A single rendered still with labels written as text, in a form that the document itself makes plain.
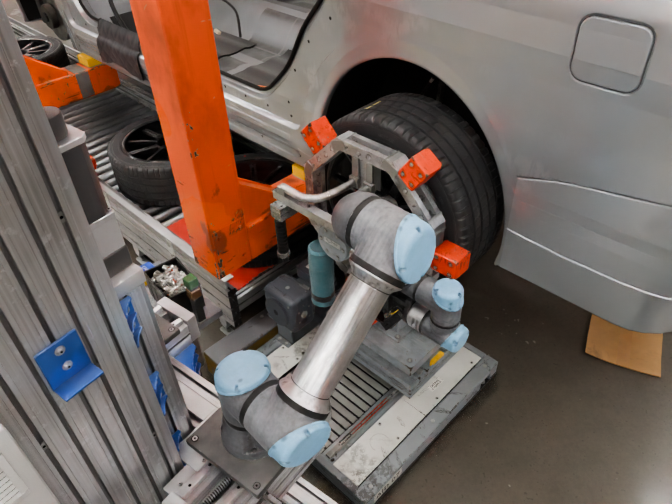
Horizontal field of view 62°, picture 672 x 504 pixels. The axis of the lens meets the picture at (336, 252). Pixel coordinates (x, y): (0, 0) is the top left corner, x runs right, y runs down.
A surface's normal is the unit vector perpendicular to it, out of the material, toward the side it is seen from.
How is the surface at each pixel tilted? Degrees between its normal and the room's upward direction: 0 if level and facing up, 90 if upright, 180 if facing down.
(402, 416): 0
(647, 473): 0
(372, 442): 0
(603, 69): 90
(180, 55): 90
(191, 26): 90
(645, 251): 90
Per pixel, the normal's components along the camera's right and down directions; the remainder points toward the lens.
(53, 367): 0.80, 0.36
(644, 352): 0.00, -0.77
